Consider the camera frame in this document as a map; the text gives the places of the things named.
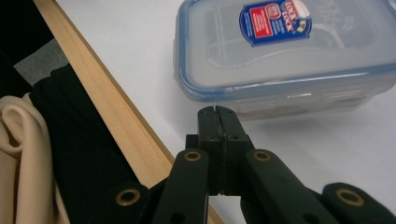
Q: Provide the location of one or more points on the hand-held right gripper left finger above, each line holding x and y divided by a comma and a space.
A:
209, 137

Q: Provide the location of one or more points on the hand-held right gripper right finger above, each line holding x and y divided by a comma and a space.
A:
235, 137

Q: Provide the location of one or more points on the clear lidded container blue label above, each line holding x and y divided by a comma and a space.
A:
280, 62

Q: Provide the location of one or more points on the wooden table edge strip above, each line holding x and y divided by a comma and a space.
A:
102, 93

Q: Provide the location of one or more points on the black cloth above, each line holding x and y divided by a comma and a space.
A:
87, 155

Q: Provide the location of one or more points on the beige cloth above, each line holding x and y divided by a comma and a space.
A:
28, 161

